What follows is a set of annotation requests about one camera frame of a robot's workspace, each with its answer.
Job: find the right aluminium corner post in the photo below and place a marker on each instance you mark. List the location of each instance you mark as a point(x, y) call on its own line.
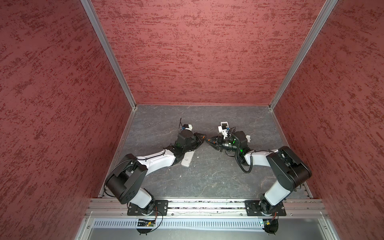
point(308, 42)

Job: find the left base connector wiring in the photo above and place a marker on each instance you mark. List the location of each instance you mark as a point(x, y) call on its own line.
point(147, 223)

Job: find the white remote orange button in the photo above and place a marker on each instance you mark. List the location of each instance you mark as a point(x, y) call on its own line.
point(186, 161)

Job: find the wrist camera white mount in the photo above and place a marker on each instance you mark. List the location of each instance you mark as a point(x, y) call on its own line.
point(224, 131)
point(187, 127)

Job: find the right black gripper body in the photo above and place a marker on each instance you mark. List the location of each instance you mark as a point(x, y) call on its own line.
point(229, 145)

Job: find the perforated cable duct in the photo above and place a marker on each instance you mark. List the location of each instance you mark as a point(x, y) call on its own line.
point(193, 224)

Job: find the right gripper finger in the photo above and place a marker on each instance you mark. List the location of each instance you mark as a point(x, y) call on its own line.
point(215, 145)
point(216, 139)

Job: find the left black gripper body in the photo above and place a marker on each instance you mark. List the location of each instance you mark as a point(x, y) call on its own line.
point(190, 147)

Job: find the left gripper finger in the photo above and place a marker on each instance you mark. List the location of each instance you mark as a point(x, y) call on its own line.
point(200, 137)
point(196, 145)

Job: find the aluminium front rail frame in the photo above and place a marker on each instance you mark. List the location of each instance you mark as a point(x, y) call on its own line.
point(178, 208)

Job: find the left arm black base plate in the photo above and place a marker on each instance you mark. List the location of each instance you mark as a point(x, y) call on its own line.
point(155, 207)

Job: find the right base connector wiring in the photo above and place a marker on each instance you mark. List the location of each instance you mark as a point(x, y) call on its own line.
point(270, 225)

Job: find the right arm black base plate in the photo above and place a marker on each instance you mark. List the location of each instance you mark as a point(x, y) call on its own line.
point(257, 208)

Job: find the aluminium corner post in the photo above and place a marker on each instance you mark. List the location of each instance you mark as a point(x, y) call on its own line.
point(308, 42)
point(92, 15)

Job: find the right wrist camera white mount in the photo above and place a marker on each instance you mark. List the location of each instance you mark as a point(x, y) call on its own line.
point(224, 131)

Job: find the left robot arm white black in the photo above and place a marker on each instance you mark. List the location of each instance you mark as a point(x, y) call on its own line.
point(126, 179)

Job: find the left aluminium corner post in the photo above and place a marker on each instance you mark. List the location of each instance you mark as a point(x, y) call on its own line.
point(92, 15)

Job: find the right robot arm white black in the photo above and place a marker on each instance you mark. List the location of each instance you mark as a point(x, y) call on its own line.
point(289, 170)

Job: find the base connector wiring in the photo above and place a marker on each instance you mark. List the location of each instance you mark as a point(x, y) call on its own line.
point(270, 225)
point(147, 223)

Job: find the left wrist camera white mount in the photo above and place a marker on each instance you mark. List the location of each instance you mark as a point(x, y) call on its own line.
point(187, 127)

